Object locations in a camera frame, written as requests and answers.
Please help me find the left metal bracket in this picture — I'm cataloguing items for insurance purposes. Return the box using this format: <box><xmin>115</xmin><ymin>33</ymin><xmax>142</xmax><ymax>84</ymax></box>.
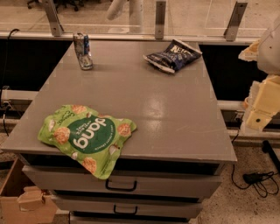
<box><xmin>42</xmin><ymin>0</ymin><xmax>63</xmax><ymax>37</ymax></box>

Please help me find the black cable at left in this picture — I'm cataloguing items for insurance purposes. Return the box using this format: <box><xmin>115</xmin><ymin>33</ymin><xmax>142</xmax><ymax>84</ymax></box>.
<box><xmin>0</xmin><ymin>28</ymin><xmax>21</xmax><ymax>137</ymax></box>

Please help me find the black office chair base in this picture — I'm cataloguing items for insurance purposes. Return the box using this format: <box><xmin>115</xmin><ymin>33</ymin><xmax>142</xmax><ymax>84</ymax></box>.
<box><xmin>26</xmin><ymin>0</ymin><xmax>84</xmax><ymax>11</ymax></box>

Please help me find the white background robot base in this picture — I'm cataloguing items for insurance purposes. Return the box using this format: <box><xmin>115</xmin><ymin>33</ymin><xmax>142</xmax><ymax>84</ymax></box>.
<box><xmin>106</xmin><ymin>0</ymin><xmax>144</xmax><ymax>34</ymax></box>

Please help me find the middle metal bracket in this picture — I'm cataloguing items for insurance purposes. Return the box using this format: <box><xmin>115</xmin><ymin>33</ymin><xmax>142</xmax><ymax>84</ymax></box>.
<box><xmin>155</xmin><ymin>0</ymin><xmax>166</xmax><ymax>39</ymax></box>

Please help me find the blue chip bag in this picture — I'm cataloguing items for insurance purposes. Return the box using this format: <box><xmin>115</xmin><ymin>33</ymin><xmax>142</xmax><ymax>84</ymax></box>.
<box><xmin>143</xmin><ymin>39</ymin><xmax>202</xmax><ymax>74</ymax></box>

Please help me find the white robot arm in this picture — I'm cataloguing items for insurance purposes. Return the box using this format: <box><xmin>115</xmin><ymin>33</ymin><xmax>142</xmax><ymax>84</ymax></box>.
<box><xmin>238</xmin><ymin>17</ymin><xmax>280</xmax><ymax>132</ymax></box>

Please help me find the cardboard box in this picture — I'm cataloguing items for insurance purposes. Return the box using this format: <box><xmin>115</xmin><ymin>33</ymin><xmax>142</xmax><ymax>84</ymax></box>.
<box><xmin>0</xmin><ymin>159</ymin><xmax>57</xmax><ymax>224</ymax></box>

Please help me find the black upper drawer handle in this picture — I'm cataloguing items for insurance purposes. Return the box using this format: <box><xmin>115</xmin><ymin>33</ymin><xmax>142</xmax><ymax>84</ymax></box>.
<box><xmin>105</xmin><ymin>180</ymin><xmax>137</xmax><ymax>192</ymax></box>

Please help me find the right metal bracket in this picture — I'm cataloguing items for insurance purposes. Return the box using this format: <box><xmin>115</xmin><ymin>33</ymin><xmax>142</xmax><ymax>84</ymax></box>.
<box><xmin>224</xmin><ymin>0</ymin><xmax>248</xmax><ymax>42</ymax></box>

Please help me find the black lower drawer handle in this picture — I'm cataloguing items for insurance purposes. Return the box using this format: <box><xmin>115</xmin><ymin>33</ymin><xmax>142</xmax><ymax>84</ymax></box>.
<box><xmin>113</xmin><ymin>205</ymin><xmax>138</xmax><ymax>215</ymax></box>

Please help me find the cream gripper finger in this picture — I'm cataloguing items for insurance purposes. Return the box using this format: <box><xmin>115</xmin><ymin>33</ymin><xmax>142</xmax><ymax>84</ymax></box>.
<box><xmin>238</xmin><ymin>40</ymin><xmax>260</xmax><ymax>62</ymax></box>
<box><xmin>242</xmin><ymin>74</ymin><xmax>280</xmax><ymax>131</ymax></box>

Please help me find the crushed soda can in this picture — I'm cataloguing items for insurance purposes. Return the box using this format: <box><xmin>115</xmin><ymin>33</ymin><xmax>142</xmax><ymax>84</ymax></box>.
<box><xmin>73</xmin><ymin>32</ymin><xmax>93</xmax><ymax>70</ymax></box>

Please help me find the green rice chip bag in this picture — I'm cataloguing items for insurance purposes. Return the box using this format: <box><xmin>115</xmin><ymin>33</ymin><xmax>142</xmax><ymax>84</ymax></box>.
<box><xmin>38</xmin><ymin>105</ymin><xmax>137</xmax><ymax>179</ymax></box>

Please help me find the metal bracket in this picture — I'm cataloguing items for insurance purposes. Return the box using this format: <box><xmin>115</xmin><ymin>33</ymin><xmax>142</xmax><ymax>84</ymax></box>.
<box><xmin>224</xmin><ymin>0</ymin><xmax>248</xmax><ymax>42</ymax></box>
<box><xmin>155</xmin><ymin>0</ymin><xmax>166</xmax><ymax>39</ymax></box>
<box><xmin>42</xmin><ymin>0</ymin><xmax>63</xmax><ymax>37</ymax></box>

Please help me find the black power adapter with cable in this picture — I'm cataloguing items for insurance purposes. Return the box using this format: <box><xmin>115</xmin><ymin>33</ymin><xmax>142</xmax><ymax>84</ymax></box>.
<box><xmin>231</xmin><ymin>166</ymin><xmax>280</xmax><ymax>199</ymax></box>

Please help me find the grey drawer cabinet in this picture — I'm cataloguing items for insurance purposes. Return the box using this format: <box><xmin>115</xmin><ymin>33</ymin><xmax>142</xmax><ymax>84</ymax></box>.
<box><xmin>3</xmin><ymin>41</ymin><xmax>236</xmax><ymax>224</ymax></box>

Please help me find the black drawer handle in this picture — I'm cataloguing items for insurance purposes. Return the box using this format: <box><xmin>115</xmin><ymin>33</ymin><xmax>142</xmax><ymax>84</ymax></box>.
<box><xmin>105</xmin><ymin>180</ymin><xmax>137</xmax><ymax>192</ymax></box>
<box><xmin>113</xmin><ymin>205</ymin><xmax>138</xmax><ymax>215</ymax></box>

